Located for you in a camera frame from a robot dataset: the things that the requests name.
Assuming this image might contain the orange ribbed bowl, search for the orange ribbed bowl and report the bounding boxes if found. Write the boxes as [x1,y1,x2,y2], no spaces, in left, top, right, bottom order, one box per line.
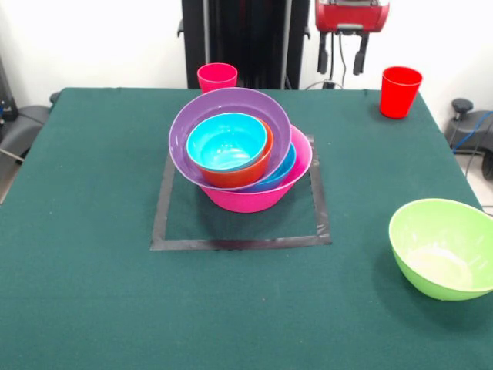
[190,115,274,188]

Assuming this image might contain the red cup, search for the red cup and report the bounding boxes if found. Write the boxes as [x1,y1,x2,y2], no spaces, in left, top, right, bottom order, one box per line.
[379,66,424,119]

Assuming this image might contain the pink cup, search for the pink cup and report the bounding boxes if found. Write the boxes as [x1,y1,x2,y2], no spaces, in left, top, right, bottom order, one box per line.
[196,62,239,94]

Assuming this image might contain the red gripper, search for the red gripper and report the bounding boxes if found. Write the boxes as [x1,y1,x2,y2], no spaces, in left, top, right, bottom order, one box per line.
[314,0,391,76]

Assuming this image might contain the large green bowl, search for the large green bowl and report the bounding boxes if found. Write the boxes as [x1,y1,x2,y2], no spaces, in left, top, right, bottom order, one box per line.
[388,198,493,302]

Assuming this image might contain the large blue bowl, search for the large blue bowl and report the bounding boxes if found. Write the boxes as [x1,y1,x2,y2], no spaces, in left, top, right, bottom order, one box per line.
[240,143,297,193]

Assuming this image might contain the large pink bowl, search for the large pink bowl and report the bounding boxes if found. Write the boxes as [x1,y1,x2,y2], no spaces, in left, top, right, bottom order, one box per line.
[198,125,314,214]

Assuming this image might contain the small cyan bowl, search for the small cyan bowl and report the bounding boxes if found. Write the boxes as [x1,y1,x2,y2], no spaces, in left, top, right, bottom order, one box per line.
[186,112,269,173]

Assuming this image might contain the purple bowl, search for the purple bowl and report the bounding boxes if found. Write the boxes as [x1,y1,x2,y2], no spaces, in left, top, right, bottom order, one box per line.
[168,87,292,192]

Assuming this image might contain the black wall cable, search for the black wall cable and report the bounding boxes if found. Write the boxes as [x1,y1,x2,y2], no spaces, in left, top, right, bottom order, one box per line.
[304,33,347,92]

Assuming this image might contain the dark green table cloth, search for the dark green table cloth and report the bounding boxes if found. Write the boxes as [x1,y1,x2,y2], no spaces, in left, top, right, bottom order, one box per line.
[0,87,493,370]

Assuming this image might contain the black floor device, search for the black floor device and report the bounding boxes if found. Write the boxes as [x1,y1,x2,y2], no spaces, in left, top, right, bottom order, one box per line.
[0,92,53,155]
[444,98,493,155]

